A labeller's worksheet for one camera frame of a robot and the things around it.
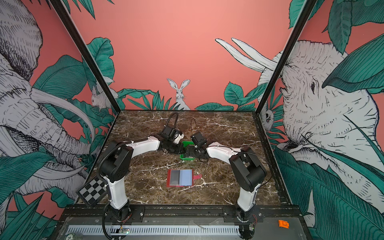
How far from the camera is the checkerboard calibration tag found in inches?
30.2

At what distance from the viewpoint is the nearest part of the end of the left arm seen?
762mm

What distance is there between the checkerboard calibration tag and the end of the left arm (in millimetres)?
407

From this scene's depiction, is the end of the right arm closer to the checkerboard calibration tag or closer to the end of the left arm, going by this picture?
the end of the left arm

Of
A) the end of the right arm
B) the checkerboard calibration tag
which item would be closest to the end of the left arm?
the end of the right arm
